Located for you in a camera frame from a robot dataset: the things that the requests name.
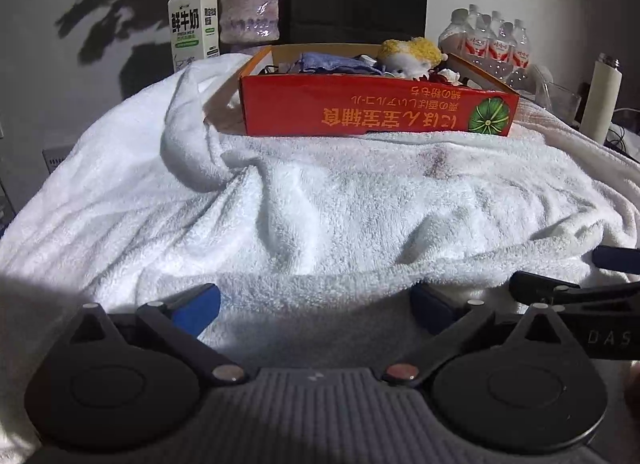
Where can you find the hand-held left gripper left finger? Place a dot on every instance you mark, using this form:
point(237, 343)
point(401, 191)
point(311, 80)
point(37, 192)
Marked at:
point(197, 306)

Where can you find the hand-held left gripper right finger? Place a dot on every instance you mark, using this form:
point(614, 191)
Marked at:
point(431, 309)

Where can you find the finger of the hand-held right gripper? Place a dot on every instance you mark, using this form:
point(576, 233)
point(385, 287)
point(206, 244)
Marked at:
point(620, 260)
point(545, 289)

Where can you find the red cardboard box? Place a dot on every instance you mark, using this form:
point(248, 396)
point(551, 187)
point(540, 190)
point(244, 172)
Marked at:
point(350, 104)

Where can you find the white yellow plush hamster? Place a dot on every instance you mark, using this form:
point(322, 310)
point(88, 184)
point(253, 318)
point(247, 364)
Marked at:
point(407, 61)

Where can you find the person's right hand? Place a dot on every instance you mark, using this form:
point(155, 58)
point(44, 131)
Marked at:
point(634, 389)

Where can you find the white terry towel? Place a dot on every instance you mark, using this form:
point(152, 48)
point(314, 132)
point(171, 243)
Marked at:
point(320, 204)

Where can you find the white thermos bottle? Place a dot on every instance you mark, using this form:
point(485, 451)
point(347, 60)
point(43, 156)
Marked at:
point(600, 99)

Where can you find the clear glass container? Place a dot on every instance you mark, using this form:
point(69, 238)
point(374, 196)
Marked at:
point(562, 104)

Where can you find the pack of water bottles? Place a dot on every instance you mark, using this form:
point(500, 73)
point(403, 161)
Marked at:
point(480, 44)

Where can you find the white green milk carton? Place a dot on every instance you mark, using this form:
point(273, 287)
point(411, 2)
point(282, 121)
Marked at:
point(192, 29)

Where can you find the purple glass vase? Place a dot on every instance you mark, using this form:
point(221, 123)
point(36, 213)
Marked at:
point(249, 14)

